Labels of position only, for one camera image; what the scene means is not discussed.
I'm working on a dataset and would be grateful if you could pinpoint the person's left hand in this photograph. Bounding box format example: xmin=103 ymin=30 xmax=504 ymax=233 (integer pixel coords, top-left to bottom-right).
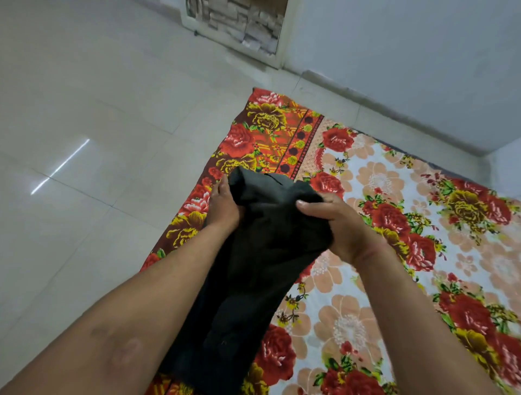
xmin=204 ymin=174 xmax=245 ymax=236

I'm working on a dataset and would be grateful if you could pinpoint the person's right hand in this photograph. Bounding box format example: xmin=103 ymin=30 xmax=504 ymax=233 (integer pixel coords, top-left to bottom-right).
xmin=296 ymin=193 xmax=383 ymax=267

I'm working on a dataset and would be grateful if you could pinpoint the black cloth garment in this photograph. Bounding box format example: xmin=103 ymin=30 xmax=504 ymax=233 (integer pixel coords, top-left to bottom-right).
xmin=158 ymin=166 xmax=334 ymax=395

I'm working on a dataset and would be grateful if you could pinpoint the person's right forearm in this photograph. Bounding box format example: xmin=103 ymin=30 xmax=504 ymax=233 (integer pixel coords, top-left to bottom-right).
xmin=351 ymin=243 xmax=503 ymax=395

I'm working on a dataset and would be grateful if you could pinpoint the person's left forearm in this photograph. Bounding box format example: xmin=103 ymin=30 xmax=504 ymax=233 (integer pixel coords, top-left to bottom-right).
xmin=0 ymin=222 xmax=234 ymax=395

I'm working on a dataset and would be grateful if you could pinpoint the floral printed bedsheet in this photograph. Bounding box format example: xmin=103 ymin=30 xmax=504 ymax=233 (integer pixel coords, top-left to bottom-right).
xmin=139 ymin=87 xmax=521 ymax=395

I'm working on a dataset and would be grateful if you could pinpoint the stone brick stack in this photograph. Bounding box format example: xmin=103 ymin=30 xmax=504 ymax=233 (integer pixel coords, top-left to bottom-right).
xmin=186 ymin=0 xmax=288 ymax=55

